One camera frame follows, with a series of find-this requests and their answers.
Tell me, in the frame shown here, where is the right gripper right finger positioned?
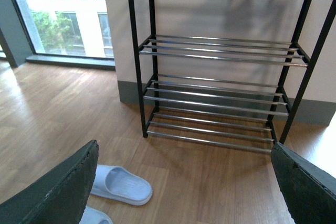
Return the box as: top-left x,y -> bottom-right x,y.
271,142 -> 335,223

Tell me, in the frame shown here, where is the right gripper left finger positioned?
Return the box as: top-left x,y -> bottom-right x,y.
1,140 -> 99,223

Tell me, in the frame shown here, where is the black metal shoe rack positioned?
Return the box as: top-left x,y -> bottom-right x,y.
128,0 -> 335,153

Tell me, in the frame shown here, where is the light blue slipper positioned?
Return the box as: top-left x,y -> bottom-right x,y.
91,164 -> 153,206
79,206 -> 113,224

